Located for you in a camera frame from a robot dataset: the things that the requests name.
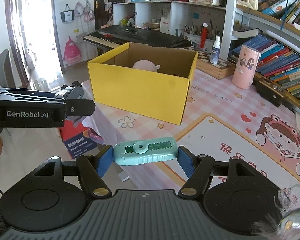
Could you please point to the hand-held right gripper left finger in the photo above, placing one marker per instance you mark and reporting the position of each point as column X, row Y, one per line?
column 105, row 162

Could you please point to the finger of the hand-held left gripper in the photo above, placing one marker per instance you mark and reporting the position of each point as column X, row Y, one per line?
column 80, row 107
column 27, row 93

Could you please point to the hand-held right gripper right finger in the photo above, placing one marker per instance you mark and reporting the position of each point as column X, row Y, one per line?
column 186, row 162

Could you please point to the grey cat figure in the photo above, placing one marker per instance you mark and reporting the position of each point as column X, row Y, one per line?
column 65, row 92

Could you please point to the teal correction tape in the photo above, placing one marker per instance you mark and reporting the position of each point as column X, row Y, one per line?
column 152, row 155

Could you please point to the yellow cardboard box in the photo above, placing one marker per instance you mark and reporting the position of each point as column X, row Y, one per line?
column 140, row 92

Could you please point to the pink plush toy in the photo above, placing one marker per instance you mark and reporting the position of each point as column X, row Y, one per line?
column 143, row 65

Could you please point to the desktop with pink checked cloth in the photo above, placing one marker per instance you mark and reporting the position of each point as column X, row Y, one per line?
column 210, row 92

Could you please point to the grey chair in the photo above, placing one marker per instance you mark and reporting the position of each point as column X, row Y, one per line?
column 5, row 67

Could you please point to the printed cardboard carton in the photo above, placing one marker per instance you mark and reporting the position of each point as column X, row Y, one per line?
column 75, row 145

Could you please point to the printed pink desk mat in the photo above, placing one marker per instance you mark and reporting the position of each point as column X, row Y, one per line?
column 227, row 135

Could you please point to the pink backpack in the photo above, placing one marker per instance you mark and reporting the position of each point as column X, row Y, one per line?
column 72, row 53

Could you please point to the white and navy tote bag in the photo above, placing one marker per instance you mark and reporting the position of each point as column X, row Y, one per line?
column 67, row 16

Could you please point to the black electronic keyboard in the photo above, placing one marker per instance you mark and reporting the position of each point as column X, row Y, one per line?
column 140, row 33

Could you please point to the lilac hanging bag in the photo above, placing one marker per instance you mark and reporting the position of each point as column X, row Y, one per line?
column 83, row 12

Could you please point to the wooden chessboard box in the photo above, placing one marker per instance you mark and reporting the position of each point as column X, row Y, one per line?
column 215, row 70

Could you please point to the dark wooden door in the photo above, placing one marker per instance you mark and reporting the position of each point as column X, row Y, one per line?
column 102, row 12

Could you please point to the dark wooden case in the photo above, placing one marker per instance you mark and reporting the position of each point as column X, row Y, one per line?
column 267, row 90

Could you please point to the pink cylindrical pen holder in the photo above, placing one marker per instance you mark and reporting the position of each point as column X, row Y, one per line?
column 246, row 67

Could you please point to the white spray bottle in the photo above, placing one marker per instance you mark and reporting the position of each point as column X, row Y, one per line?
column 214, row 52

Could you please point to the blurred translucent object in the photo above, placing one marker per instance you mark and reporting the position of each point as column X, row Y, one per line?
column 290, row 212

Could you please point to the white box with red label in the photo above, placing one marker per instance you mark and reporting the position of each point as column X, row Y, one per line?
column 165, row 25

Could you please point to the white pen holder with pens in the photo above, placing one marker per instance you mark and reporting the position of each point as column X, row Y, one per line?
column 211, row 40
column 192, row 36

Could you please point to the red tassel ornament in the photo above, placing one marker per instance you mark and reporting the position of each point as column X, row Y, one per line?
column 203, row 36

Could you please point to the white cubby shelf unit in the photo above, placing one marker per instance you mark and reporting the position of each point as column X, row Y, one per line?
column 177, row 12

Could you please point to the row of colourful books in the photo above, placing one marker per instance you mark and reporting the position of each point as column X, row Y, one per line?
column 282, row 62
column 277, row 2

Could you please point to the white bookshelf frame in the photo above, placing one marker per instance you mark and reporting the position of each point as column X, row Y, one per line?
column 231, row 17

